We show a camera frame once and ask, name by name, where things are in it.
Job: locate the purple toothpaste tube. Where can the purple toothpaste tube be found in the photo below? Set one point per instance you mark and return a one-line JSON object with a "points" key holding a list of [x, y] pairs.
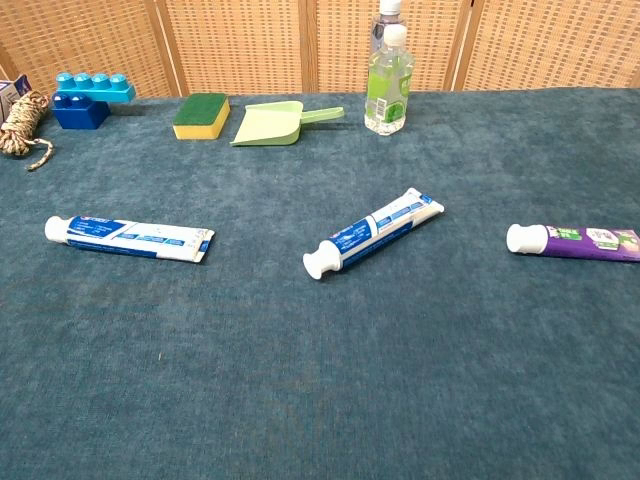
{"points": [[565, 242]]}

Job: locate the blue white carton box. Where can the blue white carton box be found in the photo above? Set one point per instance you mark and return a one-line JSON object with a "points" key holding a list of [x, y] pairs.
{"points": [[10, 92]]}

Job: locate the yellow green sponge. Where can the yellow green sponge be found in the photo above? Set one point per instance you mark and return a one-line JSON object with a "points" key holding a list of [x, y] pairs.
{"points": [[200, 112]]}

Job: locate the teal table cloth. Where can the teal table cloth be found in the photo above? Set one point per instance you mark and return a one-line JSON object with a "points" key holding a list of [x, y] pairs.
{"points": [[300, 350]]}

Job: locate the clear bottle green label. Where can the clear bottle green label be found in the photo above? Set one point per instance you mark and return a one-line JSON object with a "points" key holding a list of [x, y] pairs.
{"points": [[387, 95]]}

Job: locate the woven bamboo folding screen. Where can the woven bamboo folding screen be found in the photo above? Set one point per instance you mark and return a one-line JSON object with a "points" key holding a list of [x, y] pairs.
{"points": [[240, 45]]}

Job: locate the blue toothpaste tube round cap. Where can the blue toothpaste tube round cap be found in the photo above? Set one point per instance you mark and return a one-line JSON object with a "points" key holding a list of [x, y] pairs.
{"points": [[125, 237]]}

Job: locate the tall clear water bottle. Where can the tall clear water bottle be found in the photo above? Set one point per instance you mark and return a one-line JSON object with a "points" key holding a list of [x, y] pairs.
{"points": [[380, 30]]}

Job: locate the dark blue toy brick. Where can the dark blue toy brick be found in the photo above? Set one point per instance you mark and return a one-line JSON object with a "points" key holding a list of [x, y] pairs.
{"points": [[80, 115]]}

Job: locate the blue toothpaste tube flared cap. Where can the blue toothpaste tube flared cap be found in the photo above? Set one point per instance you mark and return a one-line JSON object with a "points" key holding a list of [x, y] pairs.
{"points": [[370, 230]]}

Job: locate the light blue toy brick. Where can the light blue toy brick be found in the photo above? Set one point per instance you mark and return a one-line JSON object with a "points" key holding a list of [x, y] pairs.
{"points": [[100, 92]]}

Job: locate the light green dustpan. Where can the light green dustpan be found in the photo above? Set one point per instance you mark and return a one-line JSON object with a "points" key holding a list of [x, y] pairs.
{"points": [[265, 125]]}

